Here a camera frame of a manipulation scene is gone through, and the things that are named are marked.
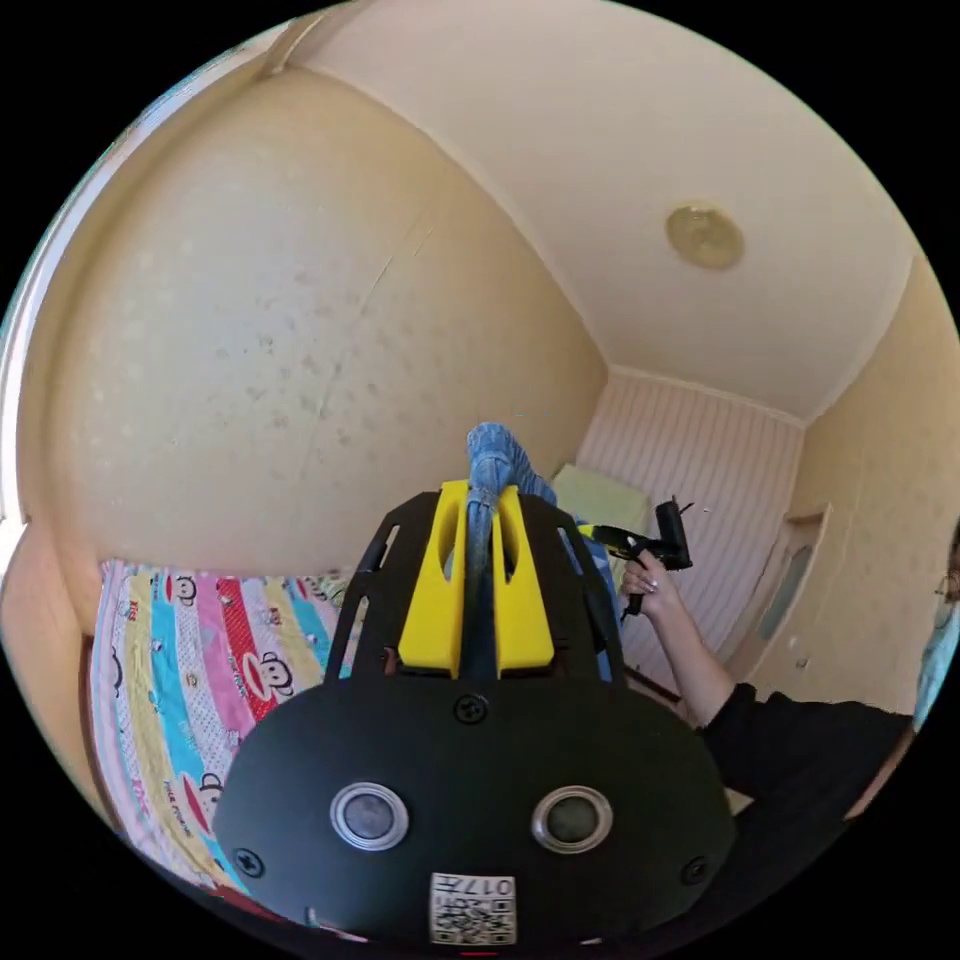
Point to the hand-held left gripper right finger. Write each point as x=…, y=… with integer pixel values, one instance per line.
x=526, y=607

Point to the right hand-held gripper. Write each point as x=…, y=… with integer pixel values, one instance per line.
x=637, y=546

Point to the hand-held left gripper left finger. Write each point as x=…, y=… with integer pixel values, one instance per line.
x=429, y=600

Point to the light blue jeans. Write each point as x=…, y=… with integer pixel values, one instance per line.
x=491, y=454

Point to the person's right forearm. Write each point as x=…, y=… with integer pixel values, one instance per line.
x=694, y=652

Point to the person's right hand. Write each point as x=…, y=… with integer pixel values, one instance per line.
x=651, y=589

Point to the light green pillow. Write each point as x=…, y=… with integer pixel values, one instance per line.
x=600, y=496

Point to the door with glass panel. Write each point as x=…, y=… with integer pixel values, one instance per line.
x=787, y=592

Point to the bed with colourful printed sheet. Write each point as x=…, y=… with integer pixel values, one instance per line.
x=180, y=675

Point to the person's body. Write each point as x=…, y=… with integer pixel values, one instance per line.
x=795, y=750

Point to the round ceiling lamp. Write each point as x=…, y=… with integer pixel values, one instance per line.
x=705, y=235

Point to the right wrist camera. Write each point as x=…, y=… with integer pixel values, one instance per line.
x=670, y=529

